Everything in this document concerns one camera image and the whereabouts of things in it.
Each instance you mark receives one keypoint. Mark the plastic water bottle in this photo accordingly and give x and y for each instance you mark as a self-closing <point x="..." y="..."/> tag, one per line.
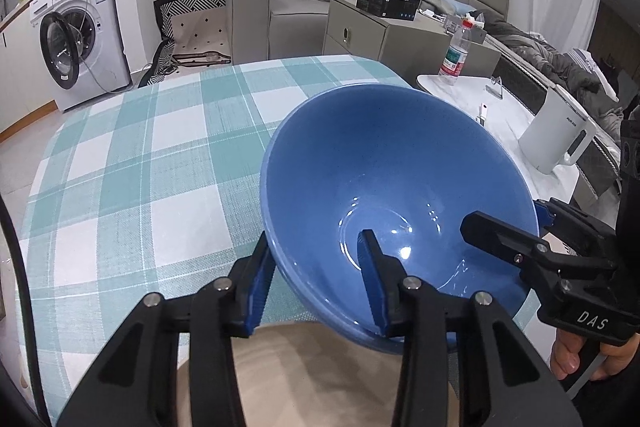
<point x="454" y="57"/>

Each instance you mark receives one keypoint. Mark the person's right hand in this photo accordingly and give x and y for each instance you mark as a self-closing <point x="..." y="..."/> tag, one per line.
<point x="565" y="357"/>

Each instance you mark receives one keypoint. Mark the white electric kettle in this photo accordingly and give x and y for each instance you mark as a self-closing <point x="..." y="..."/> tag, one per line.
<point x="555" y="132"/>

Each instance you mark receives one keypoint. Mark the grey sofa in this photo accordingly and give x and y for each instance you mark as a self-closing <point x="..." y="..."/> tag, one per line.
<point x="250" y="22"/>

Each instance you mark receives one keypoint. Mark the beige bowl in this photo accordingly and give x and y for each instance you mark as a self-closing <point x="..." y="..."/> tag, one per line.
<point x="320" y="382"/>

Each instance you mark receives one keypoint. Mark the small metal stand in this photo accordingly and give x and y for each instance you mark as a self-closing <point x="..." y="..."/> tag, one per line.
<point x="494" y="88"/>

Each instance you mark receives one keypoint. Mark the grey duvet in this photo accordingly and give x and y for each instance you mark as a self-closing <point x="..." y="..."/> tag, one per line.
<point x="550" y="57"/>

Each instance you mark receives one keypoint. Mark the white coffee table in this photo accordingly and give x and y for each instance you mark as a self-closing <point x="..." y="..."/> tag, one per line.
<point x="505" y="122"/>

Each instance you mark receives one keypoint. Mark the grey side cabinet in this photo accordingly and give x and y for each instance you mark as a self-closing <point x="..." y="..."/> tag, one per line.
<point x="400" y="47"/>

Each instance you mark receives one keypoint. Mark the white washing machine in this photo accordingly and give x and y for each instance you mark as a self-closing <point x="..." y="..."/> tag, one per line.
<point x="95" y="47"/>

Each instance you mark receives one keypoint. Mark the white kitchen counter cabinet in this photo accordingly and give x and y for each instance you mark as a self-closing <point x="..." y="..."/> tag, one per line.
<point x="15" y="77"/>

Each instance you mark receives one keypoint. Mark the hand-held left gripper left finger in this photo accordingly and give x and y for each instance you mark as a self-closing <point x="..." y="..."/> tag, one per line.
<point x="250" y="302"/>

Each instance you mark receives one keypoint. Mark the blue bowl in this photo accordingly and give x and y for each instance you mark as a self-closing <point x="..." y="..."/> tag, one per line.
<point x="380" y="167"/>

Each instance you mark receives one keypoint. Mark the black box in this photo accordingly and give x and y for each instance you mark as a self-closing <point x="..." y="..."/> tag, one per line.
<point x="385" y="7"/>

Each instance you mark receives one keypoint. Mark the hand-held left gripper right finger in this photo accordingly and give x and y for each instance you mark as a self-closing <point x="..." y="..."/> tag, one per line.
<point x="375" y="292"/>

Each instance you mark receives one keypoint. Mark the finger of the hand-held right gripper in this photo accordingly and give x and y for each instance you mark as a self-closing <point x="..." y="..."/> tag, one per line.
<point x="575" y="227"/>
<point x="500" y="237"/>

